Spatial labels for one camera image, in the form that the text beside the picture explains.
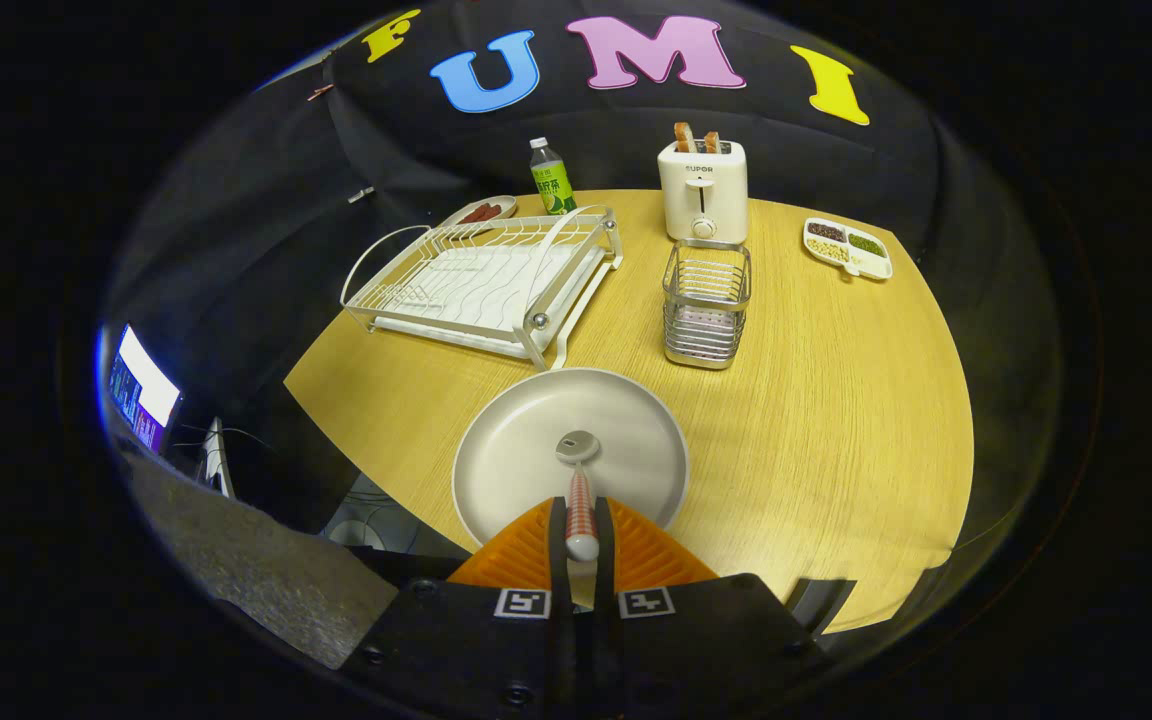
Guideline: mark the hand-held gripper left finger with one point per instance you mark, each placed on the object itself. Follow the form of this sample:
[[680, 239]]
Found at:
[[456, 650]]

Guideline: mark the green label bottle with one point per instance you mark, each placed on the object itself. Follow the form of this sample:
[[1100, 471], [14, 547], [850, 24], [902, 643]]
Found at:
[[553, 185]]

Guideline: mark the pink clip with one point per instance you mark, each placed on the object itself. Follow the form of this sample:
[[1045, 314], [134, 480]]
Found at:
[[320, 92]]

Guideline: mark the white round plate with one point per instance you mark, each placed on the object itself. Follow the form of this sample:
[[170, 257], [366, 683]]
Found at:
[[516, 450]]

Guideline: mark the toast slice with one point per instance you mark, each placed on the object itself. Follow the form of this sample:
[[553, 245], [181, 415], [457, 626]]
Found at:
[[683, 138], [711, 142]]

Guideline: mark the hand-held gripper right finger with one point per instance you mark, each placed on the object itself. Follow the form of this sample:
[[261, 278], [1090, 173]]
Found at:
[[706, 650]]

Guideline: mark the computer monitor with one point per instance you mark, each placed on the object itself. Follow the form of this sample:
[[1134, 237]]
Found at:
[[144, 390]]

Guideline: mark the small plate with sausages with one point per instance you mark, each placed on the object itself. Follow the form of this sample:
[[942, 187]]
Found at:
[[481, 212]]

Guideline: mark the black table clamp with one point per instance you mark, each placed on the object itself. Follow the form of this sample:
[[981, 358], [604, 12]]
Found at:
[[821, 603]]

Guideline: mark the white divided tray with beans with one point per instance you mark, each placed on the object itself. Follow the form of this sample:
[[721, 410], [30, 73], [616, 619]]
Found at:
[[848, 248]]

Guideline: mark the white toaster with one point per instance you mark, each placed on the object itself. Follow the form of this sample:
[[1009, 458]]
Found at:
[[704, 195]]

